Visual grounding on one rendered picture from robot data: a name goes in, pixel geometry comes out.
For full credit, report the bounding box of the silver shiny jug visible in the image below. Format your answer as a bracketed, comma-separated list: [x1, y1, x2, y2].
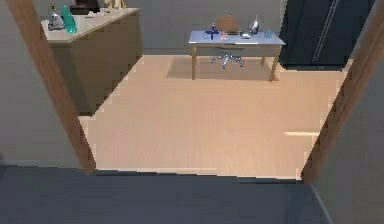
[249, 15, 262, 36]

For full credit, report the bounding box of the dark brown box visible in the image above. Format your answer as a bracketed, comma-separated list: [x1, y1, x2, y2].
[69, 0, 101, 16]

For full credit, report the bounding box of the beige wooden cupboard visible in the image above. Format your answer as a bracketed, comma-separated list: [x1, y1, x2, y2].
[40, 7, 144, 117]

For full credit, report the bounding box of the brown office chair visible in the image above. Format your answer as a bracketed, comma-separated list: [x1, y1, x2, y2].
[209, 13, 245, 70]

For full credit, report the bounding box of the brown wooden door frame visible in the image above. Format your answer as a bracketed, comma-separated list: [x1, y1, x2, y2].
[5, 0, 384, 185]

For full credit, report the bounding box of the pale blue top table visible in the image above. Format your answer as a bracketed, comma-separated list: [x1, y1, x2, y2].
[187, 30, 287, 83]

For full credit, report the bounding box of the black fridge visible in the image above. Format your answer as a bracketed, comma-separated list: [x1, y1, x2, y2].
[278, 0, 377, 67]

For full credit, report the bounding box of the teal glass bottle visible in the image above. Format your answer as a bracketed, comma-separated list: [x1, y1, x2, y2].
[61, 5, 78, 35]

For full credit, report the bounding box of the blue cross shaped object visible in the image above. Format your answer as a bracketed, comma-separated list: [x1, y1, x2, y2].
[204, 22, 221, 41]

